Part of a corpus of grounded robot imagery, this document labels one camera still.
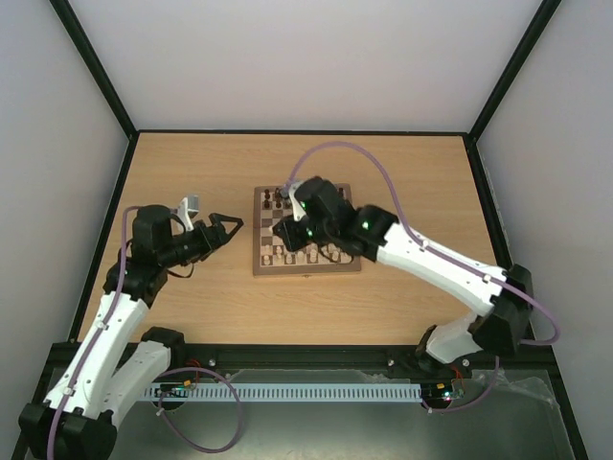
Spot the wooden chess board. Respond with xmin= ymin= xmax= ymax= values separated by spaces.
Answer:
xmin=253 ymin=186 xmax=361 ymax=277

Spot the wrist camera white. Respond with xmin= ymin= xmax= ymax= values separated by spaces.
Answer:
xmin=282 ymin=180 xmax=307 ymax=221
xmin=175 ymin=195 xmax=199 ymax=232

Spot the right controller board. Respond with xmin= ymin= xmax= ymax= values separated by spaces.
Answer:
xmin=420 ymin=380 xmax=465 ymax=402

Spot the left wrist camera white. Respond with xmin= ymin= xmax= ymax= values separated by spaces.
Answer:
xmin=175 ymin=195 xmax=199 ymax=232

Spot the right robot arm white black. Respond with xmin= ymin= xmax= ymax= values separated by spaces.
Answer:
xmin=272 ymin=176 xmax=532 ymax=376

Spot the controller board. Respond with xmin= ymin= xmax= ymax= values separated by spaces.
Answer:
xmin=420 ymin=380 xmax=465 ymax=402
xmin=152 ymin=380 xmax=197 ymax=398

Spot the white slotted cable duct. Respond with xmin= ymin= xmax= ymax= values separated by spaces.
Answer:
xmin=164 ymin=383 xmax=422 ymax=403

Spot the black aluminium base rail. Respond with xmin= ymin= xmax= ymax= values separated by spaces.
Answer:
xmin=47 ymin=342 xmax=556 ymax=380

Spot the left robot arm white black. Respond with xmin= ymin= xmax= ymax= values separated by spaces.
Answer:
xmin=18 ymin=198 xmax=243 ymax=459

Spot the black cage frame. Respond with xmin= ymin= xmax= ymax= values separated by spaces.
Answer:
xmin=33 ymin=0 xmax=587 ymax=459

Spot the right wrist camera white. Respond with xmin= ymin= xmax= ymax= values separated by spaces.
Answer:
xmin=282 ymin=180 xmax=307 ymax=221

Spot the left controller board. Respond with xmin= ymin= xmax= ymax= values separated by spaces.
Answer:
xmin=152 ymin=380 xmax=197 ymax=398

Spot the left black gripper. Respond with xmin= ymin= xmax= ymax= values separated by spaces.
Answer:
xmin=161 ymin=213 xmax=245 ymax=268

